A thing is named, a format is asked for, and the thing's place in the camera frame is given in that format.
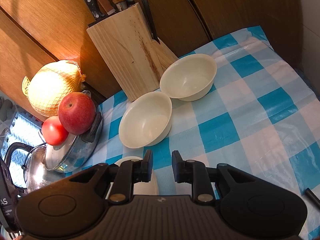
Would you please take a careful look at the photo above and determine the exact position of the cream bowl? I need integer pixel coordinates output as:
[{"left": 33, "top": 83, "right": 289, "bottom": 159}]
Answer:
[
  {"left": 114, "top": 155, "right": 159, "bottom": 200},
  {"left": 159, "top": 54, "right": 217, "bottom": 101},
  {"left": 119, "top": 91, "right": 172, "bottom": 149}
]

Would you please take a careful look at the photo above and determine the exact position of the steel pot with lid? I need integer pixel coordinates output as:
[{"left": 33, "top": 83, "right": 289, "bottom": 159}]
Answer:
[{"left": 44, "top": 91, "right": 103, "bottom": 173}]

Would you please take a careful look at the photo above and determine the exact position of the red tomato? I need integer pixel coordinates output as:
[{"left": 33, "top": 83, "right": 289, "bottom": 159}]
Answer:
[{"left": 41, "top": 116, "right": 69, "bottom": 146}]

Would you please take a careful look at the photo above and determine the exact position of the red apple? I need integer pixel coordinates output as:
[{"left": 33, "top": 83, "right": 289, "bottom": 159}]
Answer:
[{"left": 57, "top": 92, "right": 96, "bottom": 135}]

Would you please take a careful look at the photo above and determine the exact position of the blue white checkered tablecloth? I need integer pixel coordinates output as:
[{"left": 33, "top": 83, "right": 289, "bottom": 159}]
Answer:
[{"left": 63, "top": 25, "right": 320, "bottom": 240}]

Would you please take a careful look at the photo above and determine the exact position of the black magnifying glass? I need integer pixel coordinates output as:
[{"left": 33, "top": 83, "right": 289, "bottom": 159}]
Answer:
[{"left": 304, "top": 187, "right": 320, "bottom": 210}]

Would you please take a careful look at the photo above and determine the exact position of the yellow pomelo in net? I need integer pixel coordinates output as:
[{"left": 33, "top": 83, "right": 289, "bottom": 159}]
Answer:
[{"left": 22, "top": 60, "right": 86, "bottom": 118}]

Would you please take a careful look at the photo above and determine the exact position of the wooden knife block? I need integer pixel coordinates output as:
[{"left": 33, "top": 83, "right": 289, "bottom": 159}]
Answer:
[{"left": 87, "top": 3, "right": 178, "bottom": 102}]

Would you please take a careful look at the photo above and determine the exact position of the steel kettle black handle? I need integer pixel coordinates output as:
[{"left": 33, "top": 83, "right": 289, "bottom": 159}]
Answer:
[{"left": 4, "top": 142, "right": 66, "bottom": 194}]

